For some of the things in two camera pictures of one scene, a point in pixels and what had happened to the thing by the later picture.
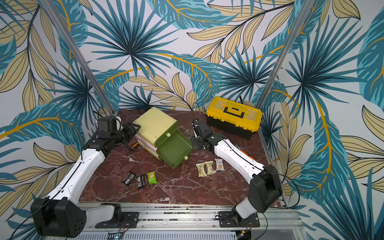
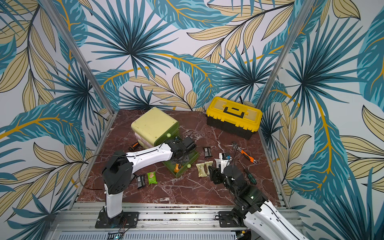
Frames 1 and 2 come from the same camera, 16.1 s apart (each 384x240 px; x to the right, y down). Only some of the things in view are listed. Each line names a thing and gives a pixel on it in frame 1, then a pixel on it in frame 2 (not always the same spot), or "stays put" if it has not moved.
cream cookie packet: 201,171 stays put
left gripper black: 129,127 → 186,158
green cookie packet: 152,178 stays put
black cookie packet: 141,180 stays put
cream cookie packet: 208,165 stays put
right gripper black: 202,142 → 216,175
